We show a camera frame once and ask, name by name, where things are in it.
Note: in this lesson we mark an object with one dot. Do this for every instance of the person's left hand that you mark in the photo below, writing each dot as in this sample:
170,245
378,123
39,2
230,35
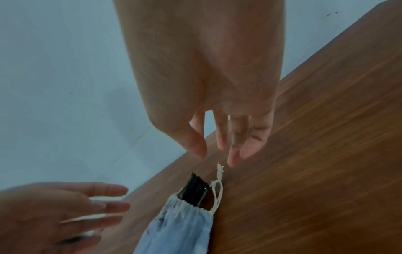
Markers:
37,215

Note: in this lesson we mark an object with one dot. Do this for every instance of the person's right hand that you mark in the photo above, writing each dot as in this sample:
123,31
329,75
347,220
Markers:
204,54

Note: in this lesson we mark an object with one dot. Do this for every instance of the black bracket arm with knob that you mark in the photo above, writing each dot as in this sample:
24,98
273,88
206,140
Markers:
193,191

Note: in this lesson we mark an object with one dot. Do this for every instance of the blue fabric bag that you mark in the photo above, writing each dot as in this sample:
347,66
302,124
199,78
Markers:
179,228

